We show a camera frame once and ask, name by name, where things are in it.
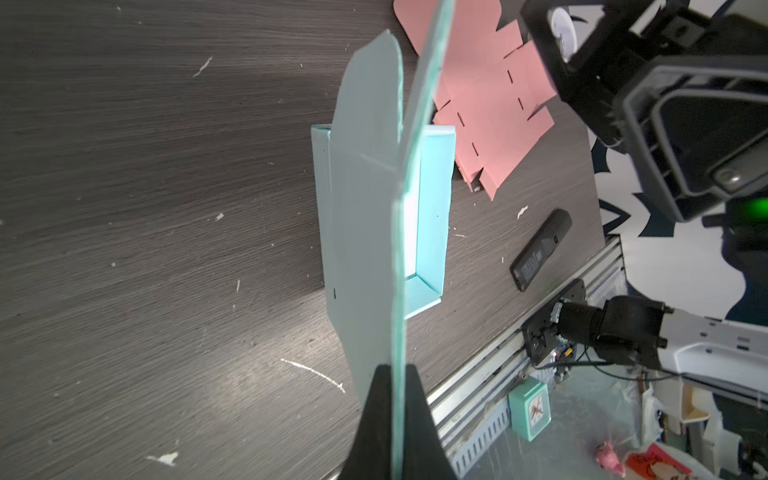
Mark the teal square clock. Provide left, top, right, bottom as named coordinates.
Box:
left=507, top=377, right=551, bottom=442

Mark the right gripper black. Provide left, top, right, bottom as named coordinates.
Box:
left=521, top=1, right=708, bottom=150

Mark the black remote control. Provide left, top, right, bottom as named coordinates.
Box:
left=510, top=208, right=572, bottom=292

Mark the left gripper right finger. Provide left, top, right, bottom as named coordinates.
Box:
left=403, top=364, right=457, bottom=480

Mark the light blue paper box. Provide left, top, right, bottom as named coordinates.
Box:
left=311, top=1, right=454, bottom=479

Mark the white alarm clock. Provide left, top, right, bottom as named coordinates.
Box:
left=548, top=6, right=579, bottom=63

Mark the white slotted cable duct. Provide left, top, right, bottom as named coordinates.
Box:
left=449, top=399, right=510, bottom=479

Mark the red printed card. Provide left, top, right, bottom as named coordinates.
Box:
left=624, top=444, right=694, bottom=480

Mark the pink flat paper box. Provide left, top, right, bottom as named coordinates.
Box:
left=392, top=0, right=559, bottom=202

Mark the pink small toy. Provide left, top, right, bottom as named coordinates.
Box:
left=595, top=442, right=626, bottom=479

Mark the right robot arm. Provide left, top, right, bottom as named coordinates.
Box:
left=521, top=1, right=767, bottom=407

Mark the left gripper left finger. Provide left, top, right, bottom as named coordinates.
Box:
left=338, top=365, right=392, bottom=480

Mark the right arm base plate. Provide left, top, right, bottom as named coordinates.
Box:
left=521, top=279, right=586, bottom=367

